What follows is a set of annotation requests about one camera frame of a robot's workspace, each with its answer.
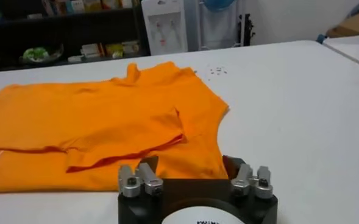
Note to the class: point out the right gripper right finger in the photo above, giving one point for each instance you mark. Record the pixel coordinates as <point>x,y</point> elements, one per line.
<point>243,181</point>

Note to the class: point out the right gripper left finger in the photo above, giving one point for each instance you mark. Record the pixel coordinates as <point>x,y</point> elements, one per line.
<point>150,182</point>

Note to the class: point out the orange t-shirt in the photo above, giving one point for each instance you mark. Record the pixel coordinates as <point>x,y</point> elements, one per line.
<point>106,121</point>

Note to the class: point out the black stand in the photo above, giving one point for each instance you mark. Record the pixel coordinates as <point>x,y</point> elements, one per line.
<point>247,30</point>

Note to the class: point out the white water dispenser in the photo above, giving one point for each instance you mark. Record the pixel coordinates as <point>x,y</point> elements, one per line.
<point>164,30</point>

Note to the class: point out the white jug rack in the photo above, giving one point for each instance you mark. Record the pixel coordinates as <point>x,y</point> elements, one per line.
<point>215,30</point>

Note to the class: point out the glass bowl with green contents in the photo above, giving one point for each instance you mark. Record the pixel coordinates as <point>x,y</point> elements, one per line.
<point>39,54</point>

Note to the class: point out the white side table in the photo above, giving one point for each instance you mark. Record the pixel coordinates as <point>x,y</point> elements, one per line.
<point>346,45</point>

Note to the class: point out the black shelving unit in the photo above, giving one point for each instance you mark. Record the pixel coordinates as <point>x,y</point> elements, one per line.
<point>60,30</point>

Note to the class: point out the blue water jug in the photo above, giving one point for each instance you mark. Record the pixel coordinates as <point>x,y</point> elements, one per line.
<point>218,4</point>

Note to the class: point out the large cardboard box with flaps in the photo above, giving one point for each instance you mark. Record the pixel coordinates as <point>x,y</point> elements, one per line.
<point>346,27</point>

